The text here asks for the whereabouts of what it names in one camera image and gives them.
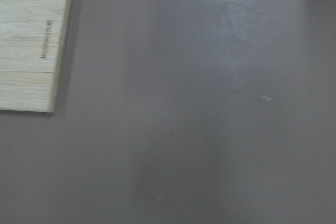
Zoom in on wooden cutting board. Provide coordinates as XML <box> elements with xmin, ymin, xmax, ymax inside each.
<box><xmin>1</xmin><ymin>0</ymin><xmax>72</xmax><ymax>113</ymax></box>

